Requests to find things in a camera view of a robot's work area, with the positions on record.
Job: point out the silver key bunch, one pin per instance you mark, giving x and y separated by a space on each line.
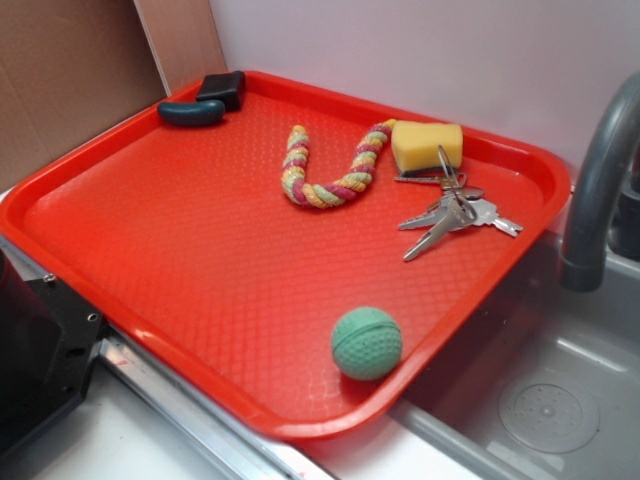
460 207

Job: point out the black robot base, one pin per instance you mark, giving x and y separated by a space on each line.
49 339

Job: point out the red plastic tray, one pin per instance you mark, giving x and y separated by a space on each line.
185 241

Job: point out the green dimpled ball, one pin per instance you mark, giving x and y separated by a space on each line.
366 344

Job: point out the yellow sponge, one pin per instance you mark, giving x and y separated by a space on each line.
415 145

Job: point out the black rectangular block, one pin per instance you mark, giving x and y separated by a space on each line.
229 88

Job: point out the grey plastic sink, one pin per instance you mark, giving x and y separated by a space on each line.
540 382

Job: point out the grey plastic faucet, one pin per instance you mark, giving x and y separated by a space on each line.
604 211

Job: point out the brown cardboard panel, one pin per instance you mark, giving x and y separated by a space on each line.
71 70

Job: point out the multicolour braided rope toy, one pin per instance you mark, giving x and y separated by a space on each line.
338 192

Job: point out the dark teal curved handle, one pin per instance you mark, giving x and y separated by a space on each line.
192 114

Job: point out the silver metal rail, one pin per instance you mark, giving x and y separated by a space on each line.
139 420

